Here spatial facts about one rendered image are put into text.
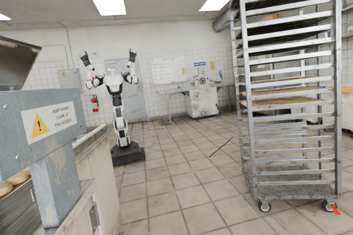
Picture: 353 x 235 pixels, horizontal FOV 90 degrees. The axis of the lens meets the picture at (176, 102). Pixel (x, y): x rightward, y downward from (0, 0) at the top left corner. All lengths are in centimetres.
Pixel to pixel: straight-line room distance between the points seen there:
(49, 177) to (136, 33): 551
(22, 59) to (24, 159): 31
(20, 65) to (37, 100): 18
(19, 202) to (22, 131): 30
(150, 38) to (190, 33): 129
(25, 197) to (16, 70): 37
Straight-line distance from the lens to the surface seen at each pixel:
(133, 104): 573
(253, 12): 156
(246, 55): 145
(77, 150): 108
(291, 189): 192
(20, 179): 77
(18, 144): 48
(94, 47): 591
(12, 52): 66
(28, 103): 50
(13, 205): 72
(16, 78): 68
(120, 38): 587
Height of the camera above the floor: 116
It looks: 7 degrees down
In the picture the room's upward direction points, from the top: 7 degrees counter-clockwise
